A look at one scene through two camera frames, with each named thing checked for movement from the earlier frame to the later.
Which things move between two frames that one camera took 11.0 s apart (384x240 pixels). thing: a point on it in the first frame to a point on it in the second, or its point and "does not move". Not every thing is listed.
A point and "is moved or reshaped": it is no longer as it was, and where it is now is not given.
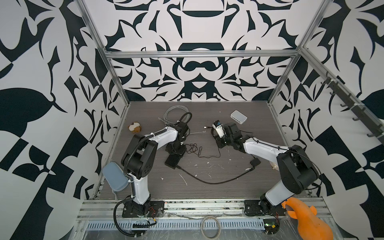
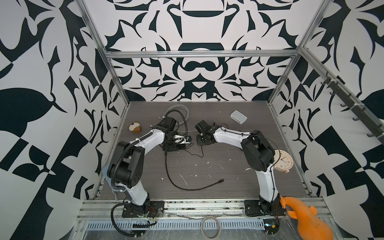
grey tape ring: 219,225 does not move
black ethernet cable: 195,177 to 220,181
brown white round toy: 135,127 does not move
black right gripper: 218,140 to 199,142
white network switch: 238,117 does not move
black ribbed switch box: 172,160 is moved or reshaped
